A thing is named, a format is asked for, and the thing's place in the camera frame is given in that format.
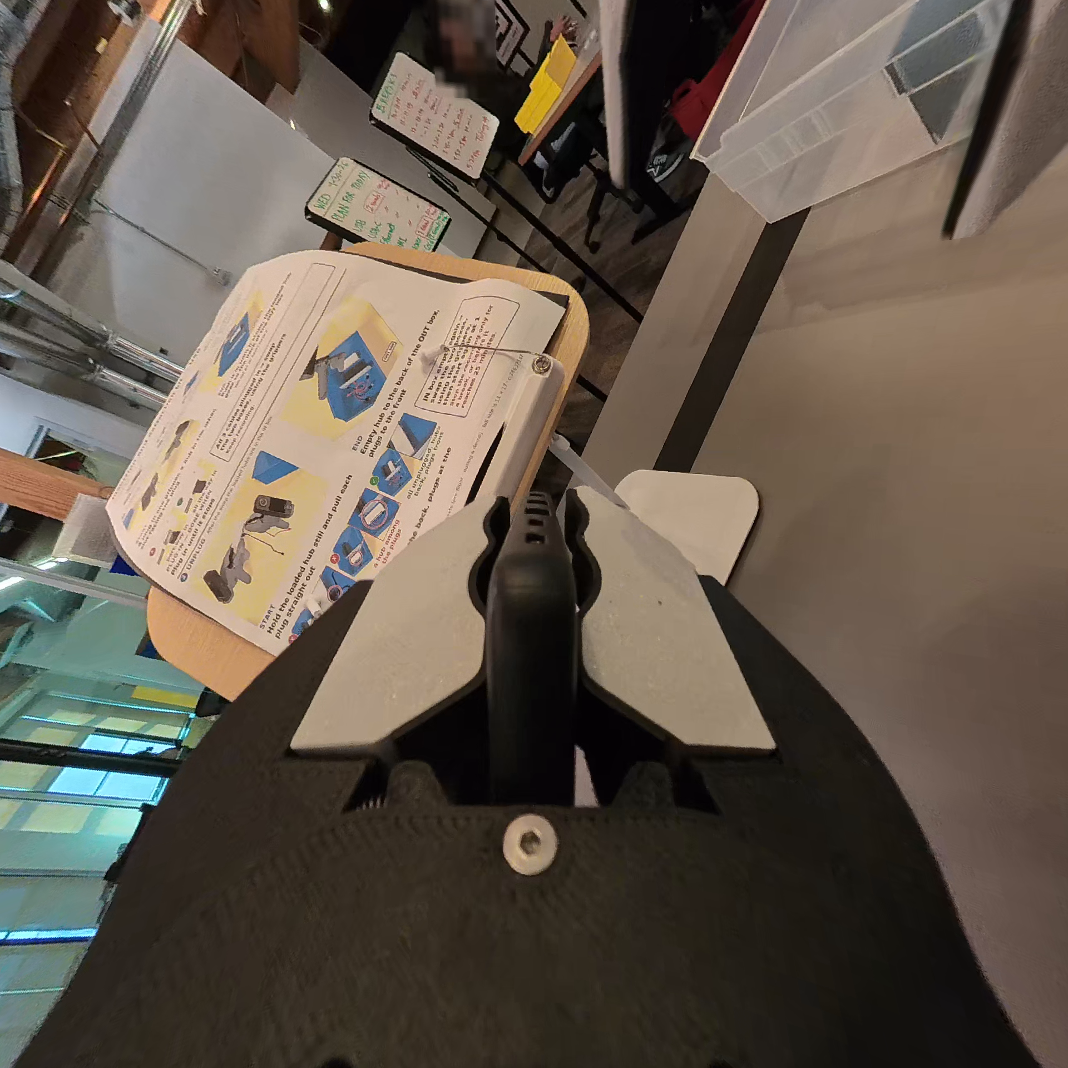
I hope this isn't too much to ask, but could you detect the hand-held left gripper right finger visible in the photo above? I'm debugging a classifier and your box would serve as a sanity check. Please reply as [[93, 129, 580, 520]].
[[568, 488, 777, 785]]

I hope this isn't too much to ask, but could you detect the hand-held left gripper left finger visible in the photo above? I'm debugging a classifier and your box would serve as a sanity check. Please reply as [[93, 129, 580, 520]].
[[289, 498, 502, 785]]

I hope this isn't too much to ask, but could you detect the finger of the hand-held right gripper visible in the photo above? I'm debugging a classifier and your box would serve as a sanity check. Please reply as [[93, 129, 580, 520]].
[[943, 1, 1068, 238]]

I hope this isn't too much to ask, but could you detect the black usb hub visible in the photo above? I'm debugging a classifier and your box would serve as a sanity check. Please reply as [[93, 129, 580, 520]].
[[484, 489, 582, 802]]

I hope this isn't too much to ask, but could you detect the clear plastic bin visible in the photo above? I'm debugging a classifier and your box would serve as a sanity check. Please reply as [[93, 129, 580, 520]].
[[693, 1, 1019, 221]]

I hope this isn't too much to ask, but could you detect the instruction sheet on stand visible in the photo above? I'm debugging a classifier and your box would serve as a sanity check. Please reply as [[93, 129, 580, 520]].
[[147, 248, 589, 702]]

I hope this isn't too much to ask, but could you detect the red office chair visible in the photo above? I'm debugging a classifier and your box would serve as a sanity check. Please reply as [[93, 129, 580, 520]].
[[668, 1, 769, 143]]

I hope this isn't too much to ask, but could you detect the black office chair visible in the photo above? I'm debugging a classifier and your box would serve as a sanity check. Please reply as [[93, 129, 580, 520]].
[[535, 101, 685, 218]]

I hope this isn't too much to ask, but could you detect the white easel board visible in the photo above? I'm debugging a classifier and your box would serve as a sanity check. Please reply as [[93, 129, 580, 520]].
[[306, 156, 452, 255], [371, 51, 502, 181]]

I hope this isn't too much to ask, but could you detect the yellow plastic bin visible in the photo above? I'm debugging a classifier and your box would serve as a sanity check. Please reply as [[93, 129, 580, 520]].
[[515, 34, 579, 135]]

